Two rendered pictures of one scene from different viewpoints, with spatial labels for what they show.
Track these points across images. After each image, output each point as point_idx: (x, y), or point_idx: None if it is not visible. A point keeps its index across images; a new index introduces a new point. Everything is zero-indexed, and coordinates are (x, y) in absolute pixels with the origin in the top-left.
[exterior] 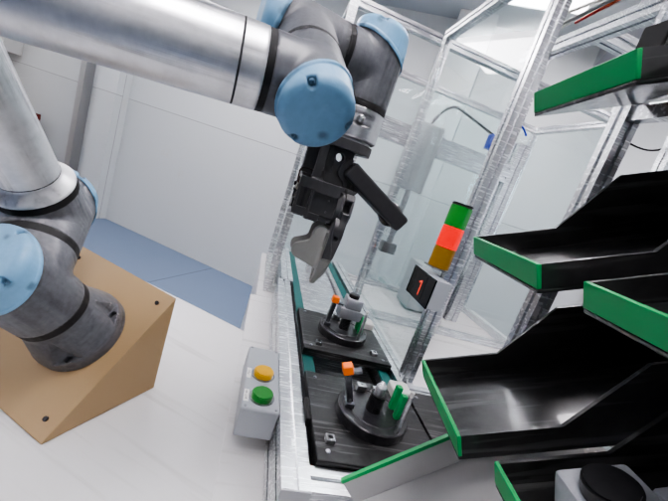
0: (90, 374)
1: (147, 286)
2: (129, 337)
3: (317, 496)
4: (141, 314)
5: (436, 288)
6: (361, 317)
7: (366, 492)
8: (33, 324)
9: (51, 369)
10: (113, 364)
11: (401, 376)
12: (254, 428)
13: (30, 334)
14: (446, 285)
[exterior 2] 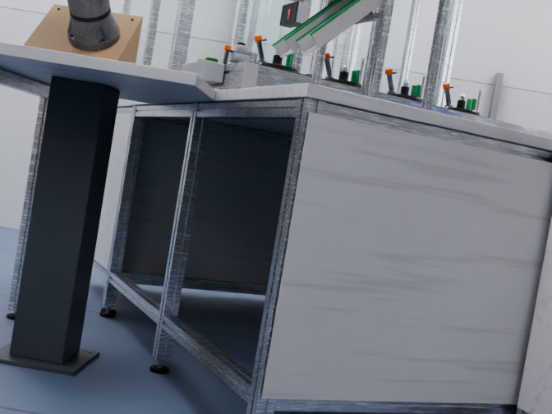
0: (116, 48)
1: (120, 15)
2: (126, 34)
3: (261, 67)
4: (126, 25)
5: (299, 6)
6: (249, 62)
7: (284, 49)
8: (100, 5)
9: (91, 49)
10: (126, 43)
11: None
12: (213, 74)
13: (95, 13)
14: (305, 4)
